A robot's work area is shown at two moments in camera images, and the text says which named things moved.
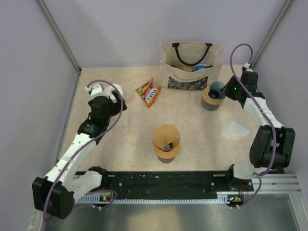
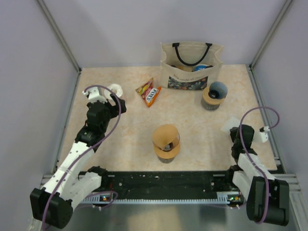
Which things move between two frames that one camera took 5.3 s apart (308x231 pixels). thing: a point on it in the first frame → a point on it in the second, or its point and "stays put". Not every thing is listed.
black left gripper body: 115,108 stays put
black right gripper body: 232,88 → 233,134
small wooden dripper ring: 210,100 stays put
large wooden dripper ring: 165,155 stays put
